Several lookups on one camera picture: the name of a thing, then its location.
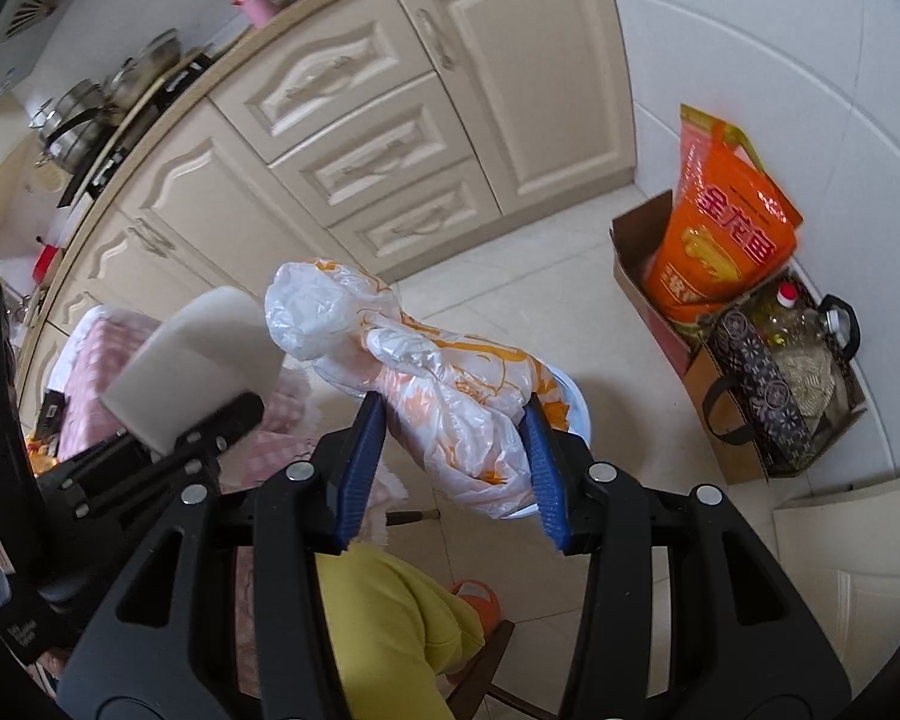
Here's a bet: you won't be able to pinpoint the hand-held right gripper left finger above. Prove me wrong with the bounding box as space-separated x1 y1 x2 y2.
58 392 391 720

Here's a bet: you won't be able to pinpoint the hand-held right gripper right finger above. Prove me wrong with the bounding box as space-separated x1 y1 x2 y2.
520 396 852 720

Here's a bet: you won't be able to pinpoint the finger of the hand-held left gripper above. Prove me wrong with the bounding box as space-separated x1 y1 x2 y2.
41 392 265 524

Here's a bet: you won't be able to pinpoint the light blue plastic bin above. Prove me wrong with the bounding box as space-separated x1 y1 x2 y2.
311 364 593 524

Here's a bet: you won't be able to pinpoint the white object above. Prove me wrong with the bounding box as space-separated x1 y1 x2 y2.
101 285 286 458

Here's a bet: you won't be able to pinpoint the white orange-print plastic bag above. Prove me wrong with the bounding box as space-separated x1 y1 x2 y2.
264 259 563 520

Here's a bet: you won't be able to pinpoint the pink checked tablecloth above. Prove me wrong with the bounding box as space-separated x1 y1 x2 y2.
41 305 412 552

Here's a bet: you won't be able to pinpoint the orange slipper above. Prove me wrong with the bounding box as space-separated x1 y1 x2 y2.
450 579 502 627

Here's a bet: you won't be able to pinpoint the person's yellow trouser leg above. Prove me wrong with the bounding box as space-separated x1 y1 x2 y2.
315 546 488 720

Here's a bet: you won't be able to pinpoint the dark wooden stool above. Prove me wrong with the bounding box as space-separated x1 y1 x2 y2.
446 619 571 720

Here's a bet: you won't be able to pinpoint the black patterned tote bag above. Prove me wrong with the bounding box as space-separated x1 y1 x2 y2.
701 292 863 477

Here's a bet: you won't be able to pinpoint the brown cardboard box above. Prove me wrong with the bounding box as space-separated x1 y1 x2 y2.
610 190 869 486

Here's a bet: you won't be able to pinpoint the black gas stove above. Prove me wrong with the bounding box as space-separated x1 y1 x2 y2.
56 52 215 207

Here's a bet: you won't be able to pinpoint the clear cooking oil bottle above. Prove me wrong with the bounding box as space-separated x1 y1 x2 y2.
750 281 833 361

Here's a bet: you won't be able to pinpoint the orange rice bag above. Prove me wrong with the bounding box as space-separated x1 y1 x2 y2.
643 103 805 331

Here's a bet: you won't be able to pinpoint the steel steamer pot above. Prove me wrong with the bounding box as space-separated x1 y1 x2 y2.
30 79 110 173

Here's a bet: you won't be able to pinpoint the steel frying pan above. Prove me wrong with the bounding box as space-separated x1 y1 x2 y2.
101 28 185 110

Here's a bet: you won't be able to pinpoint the cream base cabinet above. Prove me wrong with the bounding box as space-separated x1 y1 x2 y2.
15 0 638 421

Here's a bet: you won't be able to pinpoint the pink utensil holder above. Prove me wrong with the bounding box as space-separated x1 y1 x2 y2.
232 0 278 29

